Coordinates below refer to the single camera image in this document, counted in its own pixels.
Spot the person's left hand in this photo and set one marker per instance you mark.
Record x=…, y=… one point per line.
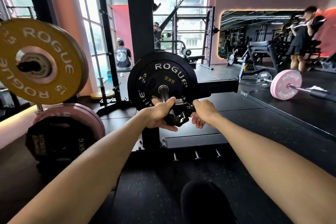
x=154, y=116

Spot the person's right hand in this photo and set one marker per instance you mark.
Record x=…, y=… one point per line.
x=207, y=112

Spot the person's left thumb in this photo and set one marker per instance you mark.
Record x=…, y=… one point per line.
x=166, y=101

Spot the person's right fingers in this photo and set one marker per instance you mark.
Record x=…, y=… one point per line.
x=197, y=122

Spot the black barbell collar clamp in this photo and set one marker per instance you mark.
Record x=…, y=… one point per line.
x=179, y=116

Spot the person's left forearm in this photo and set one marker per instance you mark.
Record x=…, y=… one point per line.
x=84, y=168

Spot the person's right forearm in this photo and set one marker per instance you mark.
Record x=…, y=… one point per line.
x=270, y=163

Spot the black bumper weight plate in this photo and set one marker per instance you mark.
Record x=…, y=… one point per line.
x=154, y=74

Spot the steel rack peg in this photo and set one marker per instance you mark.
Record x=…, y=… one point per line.
x=175, y=156
x=197, y=154
x=219, y=153

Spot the black seated exercise machine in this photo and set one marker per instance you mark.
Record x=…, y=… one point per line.
x=187, y=54

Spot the blue water bottle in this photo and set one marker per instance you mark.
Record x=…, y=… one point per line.
x=109, y=75

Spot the yellow floor weight plate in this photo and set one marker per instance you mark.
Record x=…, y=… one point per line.
x=102, y=94

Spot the black squat rack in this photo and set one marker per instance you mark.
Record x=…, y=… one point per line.
x=139, y=34

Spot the black background power rack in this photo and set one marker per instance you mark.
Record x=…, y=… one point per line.
x=208, y=37

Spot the small black weight plate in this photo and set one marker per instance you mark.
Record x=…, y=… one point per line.
x=263, y=78

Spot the pink bumper weight plate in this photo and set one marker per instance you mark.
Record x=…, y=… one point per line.
x=78, y=118

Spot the pink weight plate on barbell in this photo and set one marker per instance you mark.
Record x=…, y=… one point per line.
x=286, y=84

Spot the black weight bench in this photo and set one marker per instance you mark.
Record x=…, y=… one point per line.
x=262, y=49

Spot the black stored weight plate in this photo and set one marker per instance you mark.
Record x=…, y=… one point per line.
x=56, y=143

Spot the steel floor barbell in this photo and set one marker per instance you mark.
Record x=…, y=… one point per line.
x=315, y=92

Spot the yellow bumper weight plate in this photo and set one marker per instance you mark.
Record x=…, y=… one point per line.
x=39, y=61

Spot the large wall mirror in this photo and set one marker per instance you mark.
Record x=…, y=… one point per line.
x=262, y=29

